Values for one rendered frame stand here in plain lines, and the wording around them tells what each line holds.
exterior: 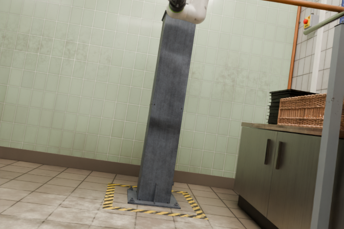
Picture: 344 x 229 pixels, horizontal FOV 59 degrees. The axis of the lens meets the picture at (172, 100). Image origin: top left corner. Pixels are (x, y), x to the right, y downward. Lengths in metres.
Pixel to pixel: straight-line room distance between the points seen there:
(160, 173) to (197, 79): 1.05
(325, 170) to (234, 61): 1.76
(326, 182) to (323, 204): 0.07
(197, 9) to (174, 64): 0.36
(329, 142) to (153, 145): 1.07
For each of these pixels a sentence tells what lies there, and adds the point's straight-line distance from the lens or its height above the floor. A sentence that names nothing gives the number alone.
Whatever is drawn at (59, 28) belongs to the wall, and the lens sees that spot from 2.83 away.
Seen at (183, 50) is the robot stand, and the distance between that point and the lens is 1.96.
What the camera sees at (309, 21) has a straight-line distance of 2.72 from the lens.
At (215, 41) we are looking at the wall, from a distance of 2.77.
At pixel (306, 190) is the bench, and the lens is 1.40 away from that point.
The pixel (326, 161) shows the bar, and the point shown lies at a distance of 1.19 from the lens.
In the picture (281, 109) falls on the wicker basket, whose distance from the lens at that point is 1.80.
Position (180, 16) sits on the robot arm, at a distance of 1.84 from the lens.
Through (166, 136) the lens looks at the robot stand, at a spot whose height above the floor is 0.41.
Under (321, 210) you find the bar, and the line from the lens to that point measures 1.21.
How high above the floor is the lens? 0.53
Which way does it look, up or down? 3 degrees up
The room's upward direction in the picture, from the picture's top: 9 degrees clockwise
